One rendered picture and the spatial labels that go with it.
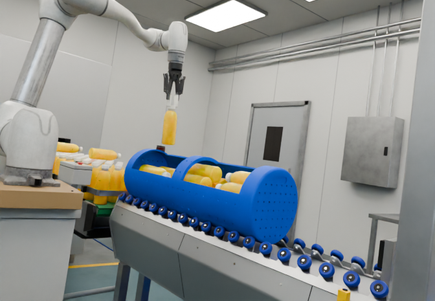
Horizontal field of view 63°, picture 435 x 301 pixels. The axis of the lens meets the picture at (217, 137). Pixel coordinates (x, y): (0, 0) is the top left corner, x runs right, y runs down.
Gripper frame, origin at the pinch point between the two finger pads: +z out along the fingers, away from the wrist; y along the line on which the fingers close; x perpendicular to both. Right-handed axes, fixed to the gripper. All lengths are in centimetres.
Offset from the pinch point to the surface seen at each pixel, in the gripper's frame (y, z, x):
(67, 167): -42, 40, 30
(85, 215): -34, 65, 23
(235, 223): -20, 43, -73
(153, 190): -22, 43, -21
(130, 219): -23, 60, -5
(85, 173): -36, 42, 22
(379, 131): 305, 9, 18
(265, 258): -20, 50, -88
